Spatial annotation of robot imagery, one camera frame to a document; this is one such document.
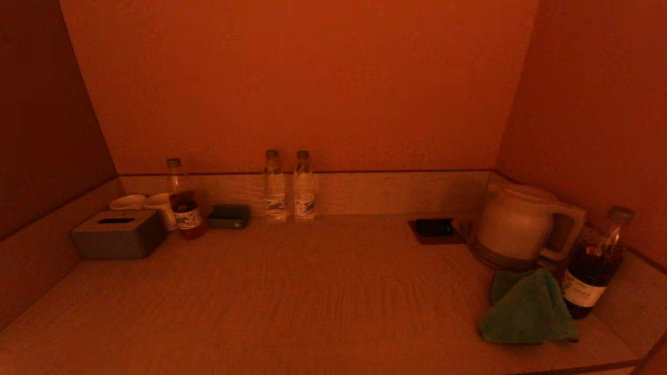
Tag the teal tissue box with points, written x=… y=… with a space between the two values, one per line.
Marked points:
x=117 y=237

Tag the clear water bottle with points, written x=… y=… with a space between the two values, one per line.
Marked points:
x=304 y=192
x=275 y=192

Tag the black pop-up power socket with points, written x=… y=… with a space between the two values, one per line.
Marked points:
x=435 y=230

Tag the dark tea bottle white label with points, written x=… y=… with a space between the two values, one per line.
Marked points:
x=591 y=276

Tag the white ceramic mug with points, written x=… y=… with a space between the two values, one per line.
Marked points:
x=126 y=201
x=160 y=207

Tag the amber tea bottle blue label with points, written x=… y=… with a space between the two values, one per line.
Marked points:
x=186 y=217

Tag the cream electric kettle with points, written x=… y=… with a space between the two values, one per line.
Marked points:
x=516 y=224

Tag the small teal tray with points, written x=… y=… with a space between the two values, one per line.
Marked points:
x=228 y=216

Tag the teal microfibre cloth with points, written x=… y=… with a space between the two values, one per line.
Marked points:
x=526 y=312

